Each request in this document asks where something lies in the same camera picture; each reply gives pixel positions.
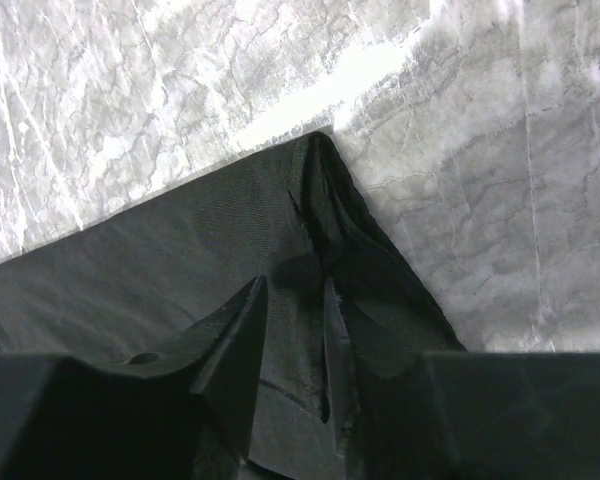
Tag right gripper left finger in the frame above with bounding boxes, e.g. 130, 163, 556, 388
0, 277, 268, 479

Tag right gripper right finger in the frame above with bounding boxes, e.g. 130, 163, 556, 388
324, 281, 600, 479

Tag black long sleeve shirt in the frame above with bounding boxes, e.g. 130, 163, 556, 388
0, 132, 461, 479

